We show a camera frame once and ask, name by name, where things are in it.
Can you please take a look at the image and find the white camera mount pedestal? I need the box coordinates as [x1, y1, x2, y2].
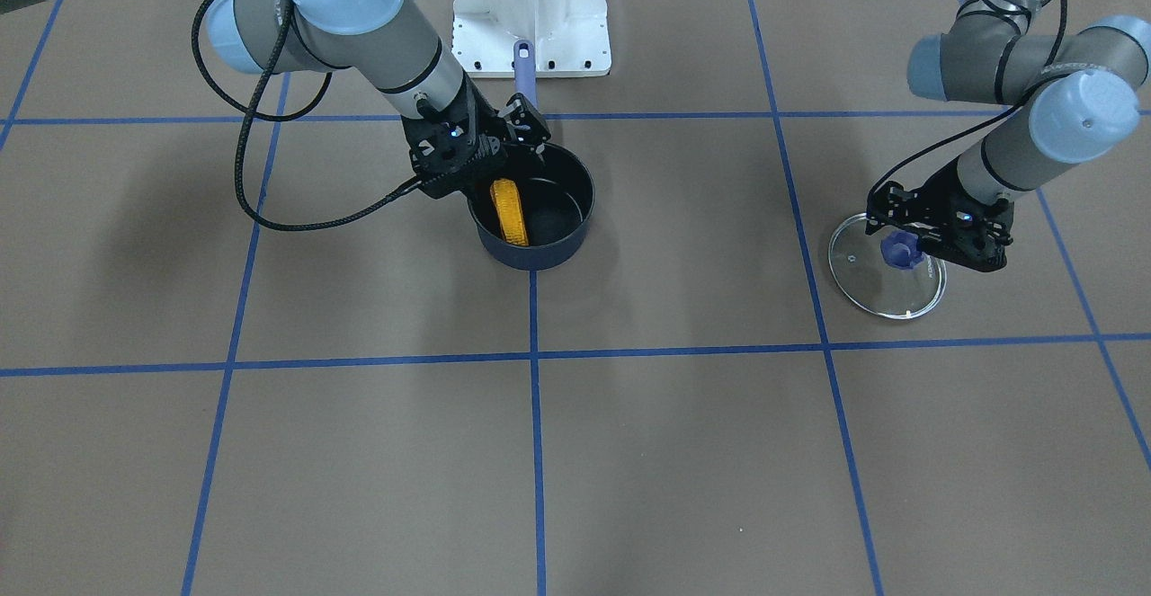
[450, 0, 612, 77]

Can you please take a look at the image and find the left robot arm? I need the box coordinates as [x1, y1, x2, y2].
[864, 0, 1148, 272]

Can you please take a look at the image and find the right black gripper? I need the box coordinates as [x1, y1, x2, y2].
[401, 89, 551, 199]

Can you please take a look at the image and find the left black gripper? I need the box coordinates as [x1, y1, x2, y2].
[866, 161, 1014, 272]

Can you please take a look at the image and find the dark blue saucepan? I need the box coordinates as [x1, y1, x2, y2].
[466, 40, 595, 272]

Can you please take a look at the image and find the glass lid blue knob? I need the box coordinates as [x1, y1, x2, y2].
[828, 214, 947, 320]

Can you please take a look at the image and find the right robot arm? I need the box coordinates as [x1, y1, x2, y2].
[1, 0, 550, 198]

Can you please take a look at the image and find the yellow corn cob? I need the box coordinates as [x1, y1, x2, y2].
[489, 178, 531, 247]

